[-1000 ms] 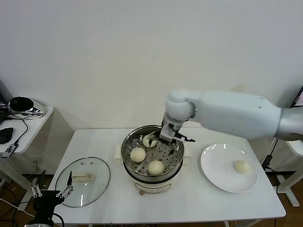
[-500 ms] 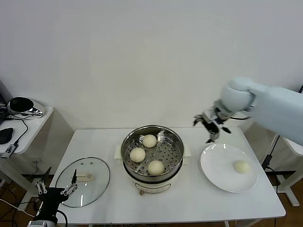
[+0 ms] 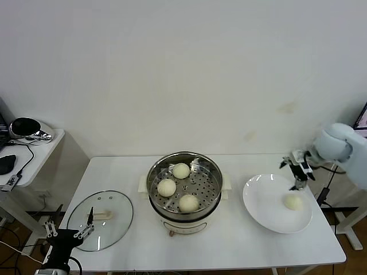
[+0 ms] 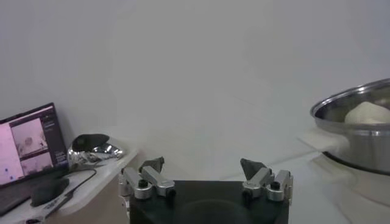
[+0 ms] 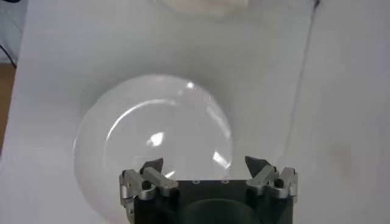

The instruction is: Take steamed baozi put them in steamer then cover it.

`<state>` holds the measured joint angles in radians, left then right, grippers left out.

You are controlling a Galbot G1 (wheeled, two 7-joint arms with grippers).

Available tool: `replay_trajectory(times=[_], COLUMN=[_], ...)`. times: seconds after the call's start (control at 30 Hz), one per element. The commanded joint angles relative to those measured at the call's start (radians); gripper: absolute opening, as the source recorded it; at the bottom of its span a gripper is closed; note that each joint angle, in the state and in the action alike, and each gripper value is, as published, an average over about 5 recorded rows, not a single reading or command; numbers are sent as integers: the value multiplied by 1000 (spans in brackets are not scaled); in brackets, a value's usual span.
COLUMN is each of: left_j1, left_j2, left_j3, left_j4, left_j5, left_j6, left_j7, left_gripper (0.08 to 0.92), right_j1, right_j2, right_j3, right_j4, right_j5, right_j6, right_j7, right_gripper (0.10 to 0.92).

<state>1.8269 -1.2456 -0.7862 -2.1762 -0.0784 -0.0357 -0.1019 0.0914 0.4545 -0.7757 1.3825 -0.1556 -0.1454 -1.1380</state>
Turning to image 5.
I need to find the round white plate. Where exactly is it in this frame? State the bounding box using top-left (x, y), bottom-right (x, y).
top-left (72, 74), bottom-right (235, 224)

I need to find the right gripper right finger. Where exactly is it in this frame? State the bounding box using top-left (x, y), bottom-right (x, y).
top-left (244, 155), bottom-right (299, 203)

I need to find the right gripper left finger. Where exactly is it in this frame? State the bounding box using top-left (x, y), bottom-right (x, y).
top-left (119, 157), bottom-right (180, 214)

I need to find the thin black cable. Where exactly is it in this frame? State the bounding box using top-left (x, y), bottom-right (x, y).
top-left (0, 44), bottom-right (18, 69)

